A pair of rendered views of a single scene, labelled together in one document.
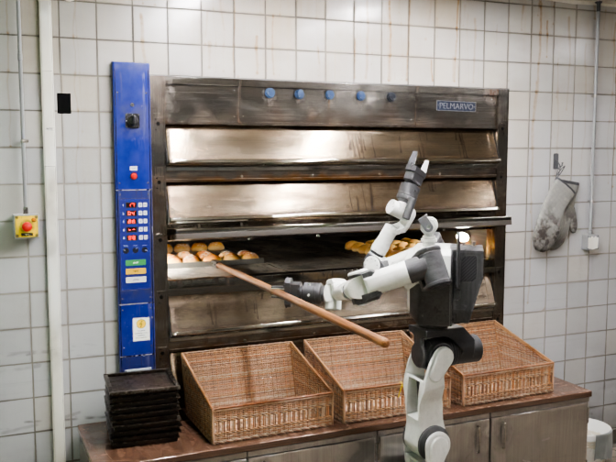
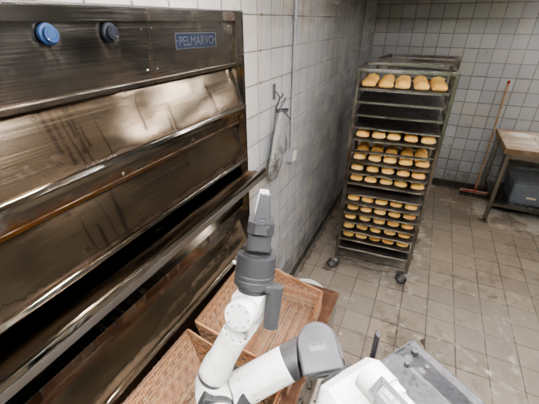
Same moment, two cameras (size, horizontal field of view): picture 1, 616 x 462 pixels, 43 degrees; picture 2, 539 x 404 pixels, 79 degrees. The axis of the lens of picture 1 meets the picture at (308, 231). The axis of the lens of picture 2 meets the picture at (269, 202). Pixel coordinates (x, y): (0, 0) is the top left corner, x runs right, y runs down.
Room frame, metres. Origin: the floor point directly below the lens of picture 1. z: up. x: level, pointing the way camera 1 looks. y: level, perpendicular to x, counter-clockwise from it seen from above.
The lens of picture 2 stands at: (2.93, -0.09, 2.07)
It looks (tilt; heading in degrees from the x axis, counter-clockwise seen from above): 29 degrees down; 319
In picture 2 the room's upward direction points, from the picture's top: straight up
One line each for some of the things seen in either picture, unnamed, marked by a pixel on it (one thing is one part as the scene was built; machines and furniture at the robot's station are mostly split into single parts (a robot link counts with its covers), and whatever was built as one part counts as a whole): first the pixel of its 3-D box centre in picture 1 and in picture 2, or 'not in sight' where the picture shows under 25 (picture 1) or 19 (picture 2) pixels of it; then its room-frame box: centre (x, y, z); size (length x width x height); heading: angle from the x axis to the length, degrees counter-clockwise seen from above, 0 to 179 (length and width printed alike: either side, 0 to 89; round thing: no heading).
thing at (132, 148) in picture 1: (103, 276); not in sight; (4.29, 1.14, 1.07); 1.93 x 0.16 x 2.15; 23
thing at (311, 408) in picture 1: (255, 388); not in sight; (3.38, 0.24, 0.72); 0.56 x 0.49 x 0.28; 114
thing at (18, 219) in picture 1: (26, 225); not in sight; (3.22, 1.17, 1.46); 0.10 x 0.07 x 0.10; 113
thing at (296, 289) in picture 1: (300, 292); not in sight; (3.15, 0.03, 1.19); 0.12 x 0.10 x 0.13; 79
